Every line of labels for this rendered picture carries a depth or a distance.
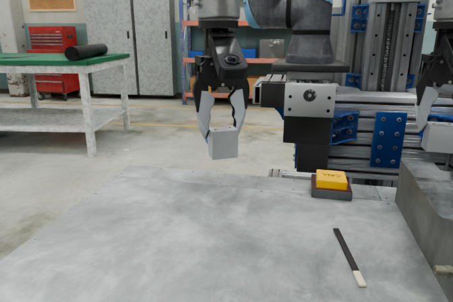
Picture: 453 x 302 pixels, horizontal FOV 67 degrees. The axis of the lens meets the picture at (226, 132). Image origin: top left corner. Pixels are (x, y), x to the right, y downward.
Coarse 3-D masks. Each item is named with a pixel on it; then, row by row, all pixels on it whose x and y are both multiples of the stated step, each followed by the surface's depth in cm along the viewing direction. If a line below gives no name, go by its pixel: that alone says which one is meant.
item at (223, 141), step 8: (216, 128) 63; (224, 128) 63; (232, 128) 63; (208, 136) 64; (216, 136) 62; (224, 136) 62; (232, 136) 62; (208, 144) 65; (216, 144) 62; (224, 144) 62; (232, 144) 63; (208, 152) 65; (216, 152) 62; (224, 152) 63; (232, 152) 63
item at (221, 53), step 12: (216, 36) 58; (228, 36) 58; (216, 48) 55; (228, 48) 55; (240, 48) 56; (216, 60) 53; (228, 60) 52; (240, 60) 52; (216, 72) 54; (228, 72) 52; (240, 72) 52
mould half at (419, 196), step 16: (400, 176) 66; (416, 176) 59; (432, 176) 59; (448, 176) 59; (400, 192) 66; (416, 192) 57; (432, 192) 54; (448, 192) 54; (400, 208) 65; (416, 208) 57; (432, 208) 50; (448, 208) 49; (416, 224) 56; (432, 224) 50; (448, 224) 45; (416, 240) 56; (432, 240) 49; (448, 240) 44; (432, 256) 49; (448, 256) 44; (448, 288) 43
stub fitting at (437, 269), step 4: (436, 268) 43; (440, 268) 43; (444, 268) 43; (448, 268) 42; (452, 268) 42; (436, 272) 43; (440, 272) 42; (444, 272) 42; (448, 272) 42; (452, 272) 42; (448, 276) 42; (452, 276) 42
